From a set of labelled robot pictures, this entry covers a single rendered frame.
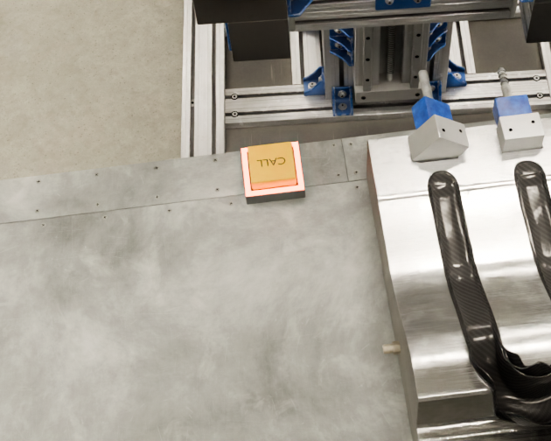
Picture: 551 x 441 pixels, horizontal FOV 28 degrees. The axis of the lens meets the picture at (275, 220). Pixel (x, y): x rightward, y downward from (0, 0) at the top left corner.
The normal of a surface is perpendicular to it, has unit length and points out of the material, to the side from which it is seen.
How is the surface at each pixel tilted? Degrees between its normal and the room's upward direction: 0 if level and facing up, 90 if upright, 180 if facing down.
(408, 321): 28
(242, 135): 0
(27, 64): 0
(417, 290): 21
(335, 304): 0
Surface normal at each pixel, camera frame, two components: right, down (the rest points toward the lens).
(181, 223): -0.07, -0.51
